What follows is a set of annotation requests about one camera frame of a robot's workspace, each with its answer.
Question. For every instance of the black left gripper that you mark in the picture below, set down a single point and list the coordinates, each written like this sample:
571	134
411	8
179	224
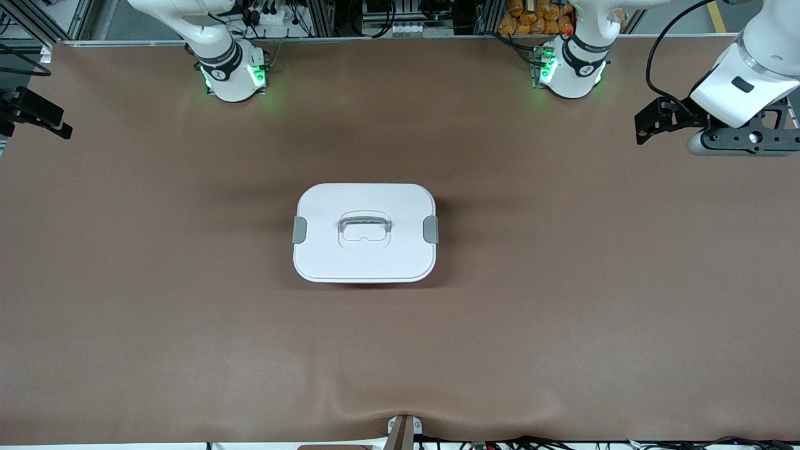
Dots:
679	114

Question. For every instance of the white box lid grey clips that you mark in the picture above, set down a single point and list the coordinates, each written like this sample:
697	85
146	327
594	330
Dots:
387	256

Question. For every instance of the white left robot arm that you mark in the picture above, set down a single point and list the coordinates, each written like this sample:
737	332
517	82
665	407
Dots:
578	75

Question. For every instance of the pile of orange objects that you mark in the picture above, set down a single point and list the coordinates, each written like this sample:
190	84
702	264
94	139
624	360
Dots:
531	22

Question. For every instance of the brown table mat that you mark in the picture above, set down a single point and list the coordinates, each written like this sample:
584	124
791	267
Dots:
562	312

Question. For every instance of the white power strip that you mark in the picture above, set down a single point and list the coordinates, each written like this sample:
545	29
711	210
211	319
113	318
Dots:
272	19

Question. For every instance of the white connector strip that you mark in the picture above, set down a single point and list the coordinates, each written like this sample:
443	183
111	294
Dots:
409	29

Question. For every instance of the aluminium frame strut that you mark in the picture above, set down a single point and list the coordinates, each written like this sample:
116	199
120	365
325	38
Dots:
487	15
81	19
322	15

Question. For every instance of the aluminium table edge rail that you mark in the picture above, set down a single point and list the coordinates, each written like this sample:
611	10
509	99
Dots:
406	39

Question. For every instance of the grey bracket with brown post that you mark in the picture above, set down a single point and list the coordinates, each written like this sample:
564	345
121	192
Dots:
403	434

